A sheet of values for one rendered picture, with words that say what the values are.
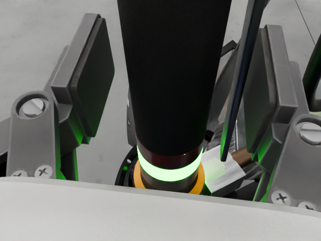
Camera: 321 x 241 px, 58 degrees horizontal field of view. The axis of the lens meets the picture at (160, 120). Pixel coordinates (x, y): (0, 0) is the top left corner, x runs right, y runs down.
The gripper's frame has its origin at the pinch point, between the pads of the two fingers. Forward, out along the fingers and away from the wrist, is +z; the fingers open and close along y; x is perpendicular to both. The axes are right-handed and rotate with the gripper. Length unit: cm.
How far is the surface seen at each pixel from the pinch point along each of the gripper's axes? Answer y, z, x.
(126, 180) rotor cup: -7.0, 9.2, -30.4
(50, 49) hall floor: -117, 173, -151
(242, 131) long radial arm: 11.5, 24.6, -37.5
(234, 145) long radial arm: 9.8, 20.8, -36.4
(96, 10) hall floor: -93, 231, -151
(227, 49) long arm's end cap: 9, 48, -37
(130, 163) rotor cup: -7.1, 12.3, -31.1
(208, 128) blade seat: 4.2, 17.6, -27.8
